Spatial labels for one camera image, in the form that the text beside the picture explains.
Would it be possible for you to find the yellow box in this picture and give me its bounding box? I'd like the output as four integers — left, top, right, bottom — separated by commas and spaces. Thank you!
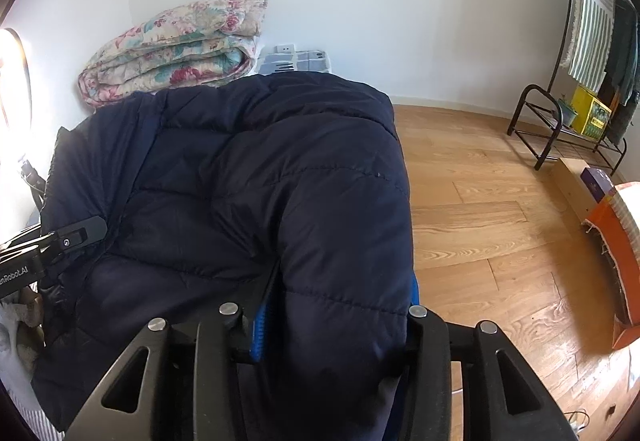
570, 85, 613, 139

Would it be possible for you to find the black metal rack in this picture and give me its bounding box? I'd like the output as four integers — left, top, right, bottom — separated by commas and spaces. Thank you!
506, 0, 629, 172

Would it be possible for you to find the purple box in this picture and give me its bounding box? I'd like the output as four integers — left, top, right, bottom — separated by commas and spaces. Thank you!
580, 167, 619, 203

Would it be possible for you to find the grey plastic storage box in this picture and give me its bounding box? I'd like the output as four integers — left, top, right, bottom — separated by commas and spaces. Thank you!
255, 48, 334, 75

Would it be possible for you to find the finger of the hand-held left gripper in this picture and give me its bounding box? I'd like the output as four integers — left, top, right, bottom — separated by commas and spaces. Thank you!
52, 215, 107, 255

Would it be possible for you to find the cardboard box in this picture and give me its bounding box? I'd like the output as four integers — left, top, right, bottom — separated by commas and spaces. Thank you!
550, 157, 597, 223

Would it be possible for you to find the orange box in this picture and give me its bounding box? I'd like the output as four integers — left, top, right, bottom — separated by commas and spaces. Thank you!
581, 181, 640, 351

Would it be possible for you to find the beige woven mat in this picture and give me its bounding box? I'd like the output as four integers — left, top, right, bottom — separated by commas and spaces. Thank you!
612, 181, 640, 272

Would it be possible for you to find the dark green hanging garment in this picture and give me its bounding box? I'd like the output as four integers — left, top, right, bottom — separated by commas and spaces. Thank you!
602, 0, 640, 147

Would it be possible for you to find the floral quilt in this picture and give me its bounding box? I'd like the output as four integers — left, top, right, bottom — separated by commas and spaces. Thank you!
77, 0, 269, 108

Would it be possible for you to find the navy puffer jacket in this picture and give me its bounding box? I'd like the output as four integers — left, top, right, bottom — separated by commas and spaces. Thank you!
32, 72, 413, 441

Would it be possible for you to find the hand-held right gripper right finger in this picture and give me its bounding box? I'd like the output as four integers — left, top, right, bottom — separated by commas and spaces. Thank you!
395, 277, 580, 441

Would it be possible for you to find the striped hanging towel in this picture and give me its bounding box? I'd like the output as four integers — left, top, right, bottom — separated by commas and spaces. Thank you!
560, 0, 619, 93

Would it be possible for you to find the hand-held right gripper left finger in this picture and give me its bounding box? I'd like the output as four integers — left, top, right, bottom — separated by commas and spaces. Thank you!
65, 267, 277, 441

